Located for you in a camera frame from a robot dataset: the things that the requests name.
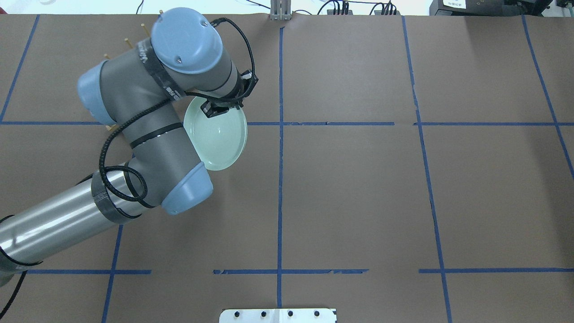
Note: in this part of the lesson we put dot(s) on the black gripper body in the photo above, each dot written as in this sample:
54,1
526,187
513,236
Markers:
215,110

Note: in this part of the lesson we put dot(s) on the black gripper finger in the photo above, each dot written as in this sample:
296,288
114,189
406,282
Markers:
211,109

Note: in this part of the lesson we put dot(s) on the pale green plate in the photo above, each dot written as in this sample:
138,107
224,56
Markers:
218,141

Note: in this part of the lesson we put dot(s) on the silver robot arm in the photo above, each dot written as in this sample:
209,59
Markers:
149,160

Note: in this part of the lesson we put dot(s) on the wooden plate rack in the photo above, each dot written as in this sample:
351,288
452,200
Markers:
126,31

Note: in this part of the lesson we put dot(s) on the black box device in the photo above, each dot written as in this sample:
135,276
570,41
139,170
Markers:
489,8

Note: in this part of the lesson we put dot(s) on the white pedestal column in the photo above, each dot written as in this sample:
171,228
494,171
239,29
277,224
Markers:
277,315

